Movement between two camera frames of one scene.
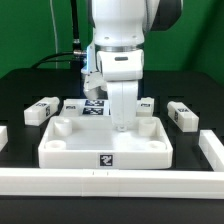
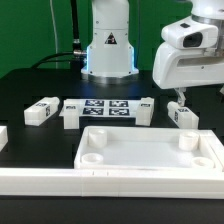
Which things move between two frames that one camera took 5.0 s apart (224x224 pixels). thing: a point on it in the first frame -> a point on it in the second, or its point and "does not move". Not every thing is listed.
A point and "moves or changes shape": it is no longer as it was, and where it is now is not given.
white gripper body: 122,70 -> 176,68
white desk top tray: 93,142 moves or changes shape
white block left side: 39,112 does not move
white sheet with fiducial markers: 94,108 does not move
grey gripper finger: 92,82 -> 181,96
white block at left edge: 3,137 does not move
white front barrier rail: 113,183 does not move
